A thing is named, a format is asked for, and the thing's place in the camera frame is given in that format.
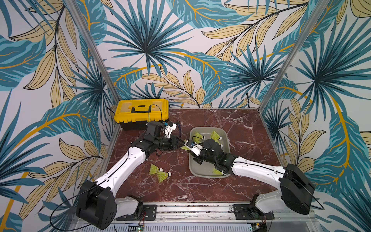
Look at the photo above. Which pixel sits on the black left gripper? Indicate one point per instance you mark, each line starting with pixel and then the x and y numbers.
pixel 174 142

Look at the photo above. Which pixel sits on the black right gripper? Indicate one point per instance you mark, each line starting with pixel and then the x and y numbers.
pixel 201 152

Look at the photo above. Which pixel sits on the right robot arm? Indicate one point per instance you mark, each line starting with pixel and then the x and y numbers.
pixel 294 191

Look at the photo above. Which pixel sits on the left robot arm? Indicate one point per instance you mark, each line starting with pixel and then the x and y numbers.
pixel 96 201

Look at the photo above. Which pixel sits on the yellow black toolbox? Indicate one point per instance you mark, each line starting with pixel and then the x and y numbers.
pixel 135 114

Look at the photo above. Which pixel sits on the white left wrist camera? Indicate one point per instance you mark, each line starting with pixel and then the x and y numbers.
pixel 169 128

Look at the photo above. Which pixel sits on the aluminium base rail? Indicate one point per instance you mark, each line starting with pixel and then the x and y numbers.
pixel 214 217

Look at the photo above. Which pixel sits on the aluminium frame post left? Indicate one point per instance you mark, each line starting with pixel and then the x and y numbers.
pixel 82 26

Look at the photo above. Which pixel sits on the aluminium frame post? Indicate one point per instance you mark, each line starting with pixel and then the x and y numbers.
pixel 312 19
pixel 82 26

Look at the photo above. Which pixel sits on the aluminium frame post right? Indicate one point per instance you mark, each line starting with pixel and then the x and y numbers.
pixel 312 19

